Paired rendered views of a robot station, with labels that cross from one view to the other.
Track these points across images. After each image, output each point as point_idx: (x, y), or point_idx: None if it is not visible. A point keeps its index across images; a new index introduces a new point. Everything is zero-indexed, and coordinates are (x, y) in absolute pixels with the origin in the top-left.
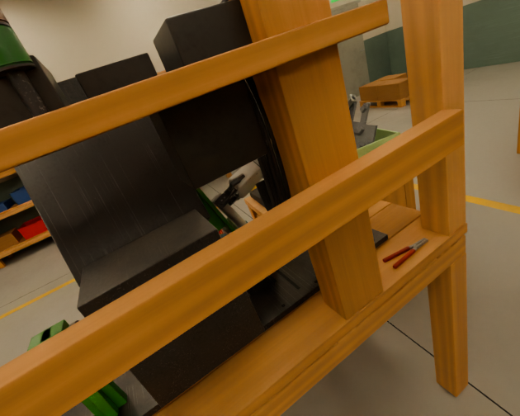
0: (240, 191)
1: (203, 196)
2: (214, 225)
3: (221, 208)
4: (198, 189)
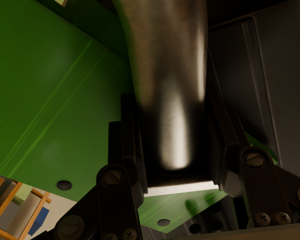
0: (274, 237)
1: (248, 135)
2: (105, 34)
3: (206, 83)
4: (271, 152)
